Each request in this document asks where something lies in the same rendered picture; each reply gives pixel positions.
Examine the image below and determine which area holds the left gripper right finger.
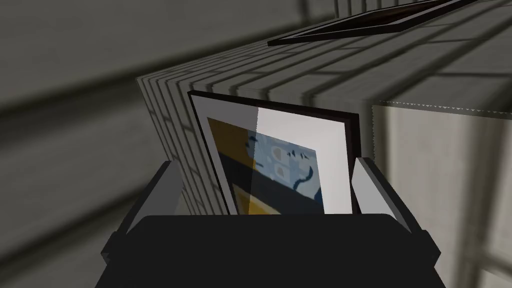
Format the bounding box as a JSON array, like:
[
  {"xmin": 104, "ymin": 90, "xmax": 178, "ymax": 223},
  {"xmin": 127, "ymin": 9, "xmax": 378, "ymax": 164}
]
[{"xmin": 351, "ymin": 156, "xmax": 413, "ymax": 235}]

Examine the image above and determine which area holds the black framed blue yellow picture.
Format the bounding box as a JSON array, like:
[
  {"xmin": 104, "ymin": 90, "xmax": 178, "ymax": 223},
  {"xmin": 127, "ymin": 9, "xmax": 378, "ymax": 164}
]
[{"xmin": 187, "ymin": 90, "xmax": 363, "ymax": 216}]

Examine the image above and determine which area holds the black framed dark picture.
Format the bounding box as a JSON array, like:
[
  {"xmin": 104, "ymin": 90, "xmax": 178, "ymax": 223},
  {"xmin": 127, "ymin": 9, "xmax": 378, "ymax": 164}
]
[{"xmin": 267, "ymin": 0, "xmax": 479, "ymax": 47}]

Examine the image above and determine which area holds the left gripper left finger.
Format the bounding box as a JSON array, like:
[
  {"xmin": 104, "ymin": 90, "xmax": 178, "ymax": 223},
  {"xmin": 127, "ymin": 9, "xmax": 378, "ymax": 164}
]
[{"xmin": 125, "ymin": 159, "xmax": 185, "ymax": 236}]

